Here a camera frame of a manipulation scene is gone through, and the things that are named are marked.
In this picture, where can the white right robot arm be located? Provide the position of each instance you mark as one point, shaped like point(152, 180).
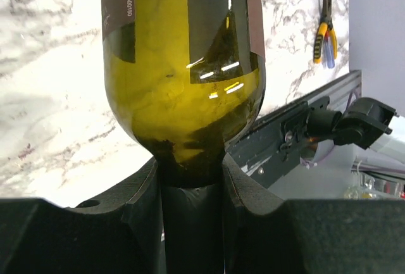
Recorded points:
point(367, 123)

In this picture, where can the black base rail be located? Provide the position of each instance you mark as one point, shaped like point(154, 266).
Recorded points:
point(271, 149)

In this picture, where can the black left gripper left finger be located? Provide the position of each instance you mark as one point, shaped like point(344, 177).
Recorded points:
point(117, 231)

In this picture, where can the tall green bottle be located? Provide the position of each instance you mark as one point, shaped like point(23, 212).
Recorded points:
point(186, 79)

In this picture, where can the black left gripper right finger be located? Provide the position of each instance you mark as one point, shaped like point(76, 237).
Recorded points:
point(265, 234)

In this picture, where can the yellow handled pliers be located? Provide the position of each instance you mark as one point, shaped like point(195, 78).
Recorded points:
point(325, 40)

